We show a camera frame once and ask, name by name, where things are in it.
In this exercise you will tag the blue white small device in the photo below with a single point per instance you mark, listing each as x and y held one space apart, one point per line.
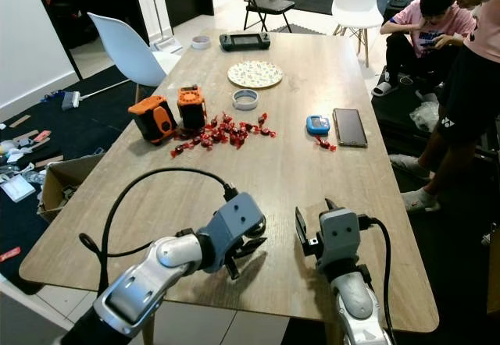
318 124

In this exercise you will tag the red wrapped candy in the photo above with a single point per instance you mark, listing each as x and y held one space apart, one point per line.
325 144
178 153
262 118
269 133

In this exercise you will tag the open cardboard box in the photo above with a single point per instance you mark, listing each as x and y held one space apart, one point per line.
58 181

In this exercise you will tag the tall orange black device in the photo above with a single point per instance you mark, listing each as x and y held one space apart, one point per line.
191 111

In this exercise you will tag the black folding chair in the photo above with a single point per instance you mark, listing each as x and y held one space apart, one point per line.
267 3

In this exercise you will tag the dark blue floor rug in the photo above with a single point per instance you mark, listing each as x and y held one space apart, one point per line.
94 122

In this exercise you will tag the black smartphone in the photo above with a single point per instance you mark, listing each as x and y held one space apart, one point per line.
350 128

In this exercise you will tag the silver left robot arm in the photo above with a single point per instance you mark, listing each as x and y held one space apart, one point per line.
148 276

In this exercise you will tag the small white tape roll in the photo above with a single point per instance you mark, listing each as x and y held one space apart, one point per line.
201 43

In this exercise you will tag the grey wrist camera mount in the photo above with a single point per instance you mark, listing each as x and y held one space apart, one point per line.
340 234
234 218

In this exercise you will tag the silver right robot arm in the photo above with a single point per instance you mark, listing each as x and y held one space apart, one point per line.
355 304

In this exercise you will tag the pale blue plastic chair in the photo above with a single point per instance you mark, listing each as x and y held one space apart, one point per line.
129 48

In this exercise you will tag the black handheld game console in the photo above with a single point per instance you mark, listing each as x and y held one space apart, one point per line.
244 41

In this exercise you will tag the white handheld floor cleaner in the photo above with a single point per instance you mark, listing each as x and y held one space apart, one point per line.
70 100

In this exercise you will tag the seated person pink shirt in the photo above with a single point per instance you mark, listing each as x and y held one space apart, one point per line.
433 25

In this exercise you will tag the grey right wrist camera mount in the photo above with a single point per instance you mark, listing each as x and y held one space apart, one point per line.
340 234

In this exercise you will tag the wide orange black device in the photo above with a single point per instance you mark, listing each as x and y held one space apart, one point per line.
152 119

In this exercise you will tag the round patterned plate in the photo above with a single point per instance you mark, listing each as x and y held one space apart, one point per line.
255 74

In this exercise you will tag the clear plastic bag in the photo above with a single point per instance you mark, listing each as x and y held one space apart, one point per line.
424 116

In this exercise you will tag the standing person black shorts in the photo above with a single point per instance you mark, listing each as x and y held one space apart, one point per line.
465 95

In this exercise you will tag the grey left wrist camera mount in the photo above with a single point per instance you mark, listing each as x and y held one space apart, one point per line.
234 218

